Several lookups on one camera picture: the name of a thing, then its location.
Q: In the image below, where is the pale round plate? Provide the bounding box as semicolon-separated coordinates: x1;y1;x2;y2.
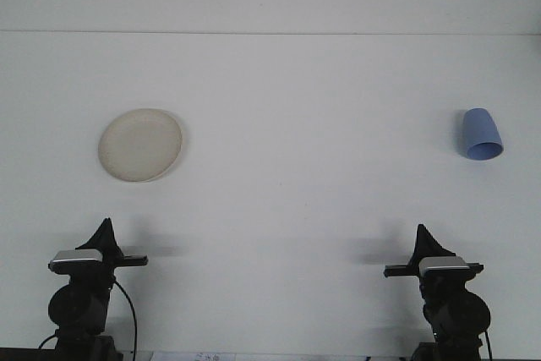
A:
97;107;183;184

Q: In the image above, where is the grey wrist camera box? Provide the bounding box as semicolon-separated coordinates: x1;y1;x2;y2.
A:
417;255;471;277
47;249;106;275

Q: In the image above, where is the pale blue cup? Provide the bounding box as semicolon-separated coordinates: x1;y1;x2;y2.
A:
461;107;505;162

